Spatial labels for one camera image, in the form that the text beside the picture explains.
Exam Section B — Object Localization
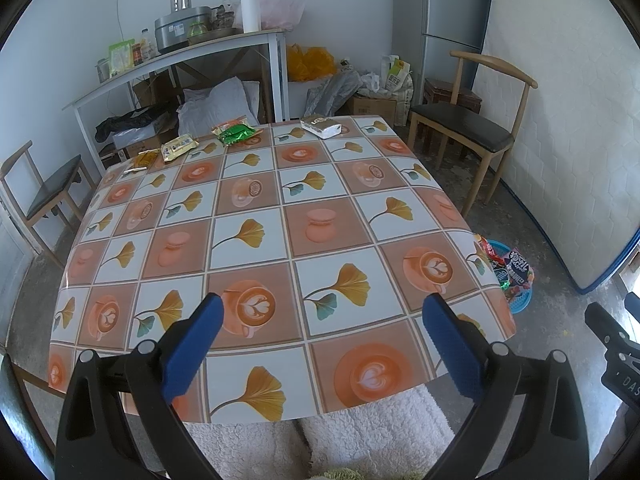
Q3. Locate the person's fluffy white clothing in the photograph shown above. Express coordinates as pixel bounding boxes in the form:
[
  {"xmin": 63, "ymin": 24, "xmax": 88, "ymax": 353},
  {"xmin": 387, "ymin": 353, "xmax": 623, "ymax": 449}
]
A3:
[{"xmin": 182, "ymin": 385, "xmax": 456, "ymax": 480}]

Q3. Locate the green food packet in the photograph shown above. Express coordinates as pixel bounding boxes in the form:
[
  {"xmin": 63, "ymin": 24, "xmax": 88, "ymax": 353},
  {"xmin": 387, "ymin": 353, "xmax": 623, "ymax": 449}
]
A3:
[{"xmin": 109, "ymin": 41, "xmax": 135, "ymax": 72}]

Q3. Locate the white pillow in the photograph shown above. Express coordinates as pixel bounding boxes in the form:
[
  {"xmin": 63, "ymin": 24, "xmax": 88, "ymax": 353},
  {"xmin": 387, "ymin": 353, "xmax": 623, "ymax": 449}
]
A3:
[{"xmin": 177, "ymin": 77, "xmax": 261, "ymax": 136}]

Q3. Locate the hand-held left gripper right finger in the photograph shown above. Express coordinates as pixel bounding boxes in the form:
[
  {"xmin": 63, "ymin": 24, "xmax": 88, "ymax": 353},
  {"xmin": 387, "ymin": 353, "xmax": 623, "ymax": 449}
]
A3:
[{"xmin": 421, "ymin": 292, "xmax": 591, "ymax": 480}]

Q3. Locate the white mattress blue edge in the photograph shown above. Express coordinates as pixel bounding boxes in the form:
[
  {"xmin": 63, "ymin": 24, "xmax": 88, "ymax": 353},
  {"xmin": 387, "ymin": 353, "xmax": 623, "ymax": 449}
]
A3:
[{"xmin": 480, "ymin": 0, "xmax": 640, "ymax": 296}]

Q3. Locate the dark wooden stool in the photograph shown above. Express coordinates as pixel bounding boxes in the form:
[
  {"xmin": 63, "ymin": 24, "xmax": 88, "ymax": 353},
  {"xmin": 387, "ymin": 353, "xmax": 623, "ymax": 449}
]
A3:
[{"xmin": 422, "ymin": 77, "xmax": 483, "ymax": 156}]

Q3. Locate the blue plastic basket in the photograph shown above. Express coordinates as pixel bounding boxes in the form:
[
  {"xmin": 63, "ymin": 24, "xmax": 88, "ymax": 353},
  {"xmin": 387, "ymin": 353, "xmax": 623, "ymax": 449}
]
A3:
[{"xmin": 472, "ymin": 234, "xmax": 536, "ymax": 315}]

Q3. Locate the yellow snack packet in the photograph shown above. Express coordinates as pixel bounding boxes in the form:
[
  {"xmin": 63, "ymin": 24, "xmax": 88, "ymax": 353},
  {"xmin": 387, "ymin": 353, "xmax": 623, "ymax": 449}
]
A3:
[{"xmin": 160, "ymin": 133, "xmax": 201, "ymax": 163}]

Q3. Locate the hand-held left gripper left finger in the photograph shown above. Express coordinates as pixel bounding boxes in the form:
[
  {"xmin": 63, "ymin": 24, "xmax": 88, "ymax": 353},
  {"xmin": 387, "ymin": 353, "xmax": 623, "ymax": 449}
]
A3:
[{"xmin": 55, "ymin": 292, "xmax": 224, "ymax": 480}]

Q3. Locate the dark cloth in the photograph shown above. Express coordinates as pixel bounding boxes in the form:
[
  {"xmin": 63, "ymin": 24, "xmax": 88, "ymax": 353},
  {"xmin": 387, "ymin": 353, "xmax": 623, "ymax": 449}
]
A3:
[{"xmin": 95, "ymin": 105, "xmax": 173, "ymax": 143}]

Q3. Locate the cardboard box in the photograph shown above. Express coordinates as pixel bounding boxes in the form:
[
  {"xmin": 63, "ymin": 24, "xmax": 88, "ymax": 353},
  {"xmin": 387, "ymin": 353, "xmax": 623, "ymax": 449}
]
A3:
[
  {"xmin": 112, "ymin": 122, "xmax": 178, "ymax": 158},
  {"xmin": 345, "ymin": 94, "xmax": 401, "ymax": 126}
]

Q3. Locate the yellow plastic bag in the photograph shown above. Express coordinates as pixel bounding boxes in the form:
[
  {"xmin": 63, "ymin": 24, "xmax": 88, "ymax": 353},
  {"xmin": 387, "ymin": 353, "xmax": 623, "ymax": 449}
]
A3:
[{"xmin": 286, "ymin": 44, "xmax": 337, "ymax": 82}]

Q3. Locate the grey refrigerator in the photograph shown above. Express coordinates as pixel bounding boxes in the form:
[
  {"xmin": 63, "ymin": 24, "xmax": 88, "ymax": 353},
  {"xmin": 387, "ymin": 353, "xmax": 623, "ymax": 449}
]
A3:
[{"xmin": 419, "ymin": 0, "xmax": 496, "ymax": 106}]

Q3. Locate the paper towel roll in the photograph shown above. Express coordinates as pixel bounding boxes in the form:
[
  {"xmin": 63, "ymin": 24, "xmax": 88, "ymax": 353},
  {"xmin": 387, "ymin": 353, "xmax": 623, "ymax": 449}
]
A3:
[{"xmin": 240, "ymin": 0, "xmax": 262, "ymax": 34}]

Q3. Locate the wooden chair dark seat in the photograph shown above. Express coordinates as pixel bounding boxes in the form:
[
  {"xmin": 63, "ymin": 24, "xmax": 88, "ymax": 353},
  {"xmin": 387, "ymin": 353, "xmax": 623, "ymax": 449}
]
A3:
[
  {"xmin": 407, "ymin": 50, "xmax": 538, "ymax": 206},
  {"xmin": 0, "ymin": 141, "xmax": 98, "ymax": 256}
]

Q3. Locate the green foil snack packet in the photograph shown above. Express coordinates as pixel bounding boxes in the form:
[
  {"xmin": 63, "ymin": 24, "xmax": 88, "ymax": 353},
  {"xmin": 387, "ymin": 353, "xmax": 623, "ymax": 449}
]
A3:
[{"xmin": 216, "ymin": 124, "xmax": 263, "ymax": 147}]

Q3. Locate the white bag green print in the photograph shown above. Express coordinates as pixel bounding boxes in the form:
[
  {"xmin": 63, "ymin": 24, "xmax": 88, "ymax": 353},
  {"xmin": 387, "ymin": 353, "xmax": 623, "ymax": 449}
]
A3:
[{"xmin": 381, "ymin": 55, "xmax": 415, "ymax": 106}]

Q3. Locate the grey plastic bag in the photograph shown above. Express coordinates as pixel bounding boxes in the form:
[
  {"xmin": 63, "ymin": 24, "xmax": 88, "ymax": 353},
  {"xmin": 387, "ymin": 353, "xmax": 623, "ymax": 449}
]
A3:
[{"xmin": 305, "ymin": 69, "xmax": 363, "ymax": 117}]

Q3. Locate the gold brown wrapped pack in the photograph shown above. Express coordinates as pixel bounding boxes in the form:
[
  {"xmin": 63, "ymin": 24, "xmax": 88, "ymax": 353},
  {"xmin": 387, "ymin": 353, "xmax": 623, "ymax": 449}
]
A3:
[{"xmin": 300, "ymin": 115, "xmax": 343, "ymax": 140}]

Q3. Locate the ginkgo leaf print tablecloth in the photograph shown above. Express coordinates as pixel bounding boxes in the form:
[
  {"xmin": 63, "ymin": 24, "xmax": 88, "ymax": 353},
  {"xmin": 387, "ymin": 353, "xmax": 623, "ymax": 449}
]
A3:
[{"xmin": 47, "ymin": 116, "xmax": 518, "ymax": 423}]

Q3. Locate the white side table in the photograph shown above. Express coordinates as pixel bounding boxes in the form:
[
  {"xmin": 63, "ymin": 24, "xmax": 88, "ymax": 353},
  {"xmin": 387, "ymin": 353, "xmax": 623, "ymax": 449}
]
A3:
[{"xmin": 62, "ymin": 27, "xmax": 290, "ymax": 171}]

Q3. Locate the dark colourful snack packet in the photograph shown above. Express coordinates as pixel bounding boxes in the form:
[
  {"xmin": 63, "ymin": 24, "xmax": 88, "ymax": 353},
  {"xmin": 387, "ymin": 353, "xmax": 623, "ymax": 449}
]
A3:
[{"xmin": 500, "ymin": 247, "xmax": 535, "ymax": 301}]

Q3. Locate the gold snack packet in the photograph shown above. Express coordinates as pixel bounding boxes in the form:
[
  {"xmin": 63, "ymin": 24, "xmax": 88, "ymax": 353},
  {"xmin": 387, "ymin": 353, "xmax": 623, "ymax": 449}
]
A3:
[{"xmin": 125, "ymin": 150, "xmax": 158, "ymax": 173}]

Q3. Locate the metal pot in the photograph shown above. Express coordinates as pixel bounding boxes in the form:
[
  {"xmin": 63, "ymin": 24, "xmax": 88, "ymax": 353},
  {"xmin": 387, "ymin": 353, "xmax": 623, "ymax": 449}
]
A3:
[{"xmin": 154, "ymin": 6, "xmax": 213, "ymax": 53}]

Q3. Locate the orange red snack packet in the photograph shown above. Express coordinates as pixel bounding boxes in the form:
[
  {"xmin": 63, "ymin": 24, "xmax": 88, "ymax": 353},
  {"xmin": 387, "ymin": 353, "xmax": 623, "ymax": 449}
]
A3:
[{"xmin": 210, "ymin": 119, "xmax": 251, "ymax": 136}]

